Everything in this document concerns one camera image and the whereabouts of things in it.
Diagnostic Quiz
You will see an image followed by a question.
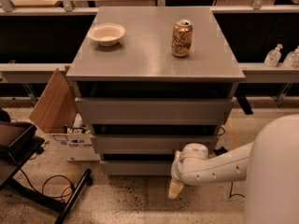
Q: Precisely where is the white paper bowl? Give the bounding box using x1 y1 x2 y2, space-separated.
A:
88 23 126 47

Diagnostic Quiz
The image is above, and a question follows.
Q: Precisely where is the black rolling stand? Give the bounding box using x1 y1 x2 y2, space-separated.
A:
0 137 92 224

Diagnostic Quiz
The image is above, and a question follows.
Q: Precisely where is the grey top drawer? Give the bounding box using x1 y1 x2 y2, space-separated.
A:
75 98 233 125

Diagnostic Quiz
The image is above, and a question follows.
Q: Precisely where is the clear sanitizer pump bottle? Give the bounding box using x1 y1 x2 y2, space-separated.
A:
264 44 283 67

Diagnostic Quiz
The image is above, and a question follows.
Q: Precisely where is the grey drawer cabinet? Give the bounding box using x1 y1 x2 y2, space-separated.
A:
67 7 244 175

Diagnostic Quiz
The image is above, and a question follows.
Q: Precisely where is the grey bottom drawer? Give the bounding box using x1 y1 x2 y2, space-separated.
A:
100 161 171 175

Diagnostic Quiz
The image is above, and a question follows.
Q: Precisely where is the grey middle drawer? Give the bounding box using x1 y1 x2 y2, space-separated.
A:
91 135 218 155

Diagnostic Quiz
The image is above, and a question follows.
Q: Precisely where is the black adapter cable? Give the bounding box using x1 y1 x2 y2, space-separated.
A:
228 181 246 200

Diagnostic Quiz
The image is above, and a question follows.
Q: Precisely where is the gold soda can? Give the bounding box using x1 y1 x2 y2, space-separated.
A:
171 20 192 58

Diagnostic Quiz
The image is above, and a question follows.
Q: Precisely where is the open cardboard box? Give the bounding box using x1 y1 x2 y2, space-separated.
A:
29 69 100 161

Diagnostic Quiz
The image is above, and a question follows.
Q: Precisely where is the black looped floor cable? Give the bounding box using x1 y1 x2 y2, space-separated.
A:
19 168 77 203

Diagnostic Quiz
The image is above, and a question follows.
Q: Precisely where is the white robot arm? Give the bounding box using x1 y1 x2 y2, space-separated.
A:
168 114 299 224

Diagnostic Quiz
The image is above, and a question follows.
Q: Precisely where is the black power adapter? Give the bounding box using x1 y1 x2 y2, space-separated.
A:
214 147 228 156

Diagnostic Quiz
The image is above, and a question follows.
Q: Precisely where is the grey drawer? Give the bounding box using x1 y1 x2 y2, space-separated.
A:
75 98 233 125
100 161 171 175
91 135 218 155

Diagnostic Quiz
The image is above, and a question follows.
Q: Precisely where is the black tray on stand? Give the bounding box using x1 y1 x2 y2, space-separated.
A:
0 121 36 159

